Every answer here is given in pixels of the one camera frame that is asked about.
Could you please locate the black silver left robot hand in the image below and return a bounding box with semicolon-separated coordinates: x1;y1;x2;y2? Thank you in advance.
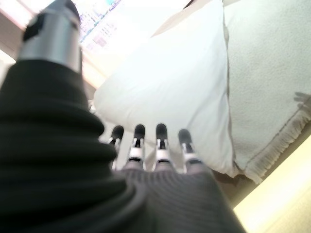
0;0;246;233

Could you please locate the window with city view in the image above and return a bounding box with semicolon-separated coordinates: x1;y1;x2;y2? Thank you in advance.
79;0;122;51

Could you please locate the brown upholstered bed frame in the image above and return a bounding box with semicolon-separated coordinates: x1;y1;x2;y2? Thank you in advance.
211;167;258;212

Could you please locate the white pillow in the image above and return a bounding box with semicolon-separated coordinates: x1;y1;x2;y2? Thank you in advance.
93;0;240;178

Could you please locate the cream fringed blanket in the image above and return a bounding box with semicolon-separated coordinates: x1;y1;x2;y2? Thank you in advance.
223;0;311;184

